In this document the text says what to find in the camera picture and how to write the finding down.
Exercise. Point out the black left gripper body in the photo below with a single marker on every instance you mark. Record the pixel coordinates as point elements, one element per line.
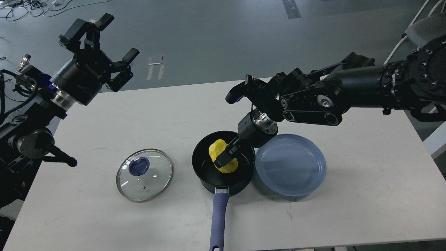
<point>82,77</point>

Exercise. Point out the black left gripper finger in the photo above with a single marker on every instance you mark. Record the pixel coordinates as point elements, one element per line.
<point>123,71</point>
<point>85,35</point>

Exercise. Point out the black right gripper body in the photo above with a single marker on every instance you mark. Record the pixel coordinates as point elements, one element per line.
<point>256,129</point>

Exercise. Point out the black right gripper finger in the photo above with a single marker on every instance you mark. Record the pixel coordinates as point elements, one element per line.
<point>226,156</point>

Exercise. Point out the yellow potato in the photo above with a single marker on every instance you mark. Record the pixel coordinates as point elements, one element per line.
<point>215,149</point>

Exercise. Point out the glass pot lid blue knob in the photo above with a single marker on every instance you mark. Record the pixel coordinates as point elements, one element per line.
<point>144,175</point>

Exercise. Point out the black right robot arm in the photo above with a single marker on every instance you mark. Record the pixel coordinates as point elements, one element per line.
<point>416,84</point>

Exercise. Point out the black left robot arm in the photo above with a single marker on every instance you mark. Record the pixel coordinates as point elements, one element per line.
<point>31,99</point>

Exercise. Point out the dark blue saucepan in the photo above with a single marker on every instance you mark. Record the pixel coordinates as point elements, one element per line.
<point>221,185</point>

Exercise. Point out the blue plate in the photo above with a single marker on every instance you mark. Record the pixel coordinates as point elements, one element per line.
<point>289,167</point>

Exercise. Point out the white table at right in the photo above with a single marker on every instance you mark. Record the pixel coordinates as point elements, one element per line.
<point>435,143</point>

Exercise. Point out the grey office chair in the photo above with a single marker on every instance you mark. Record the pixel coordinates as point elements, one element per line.
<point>421,32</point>

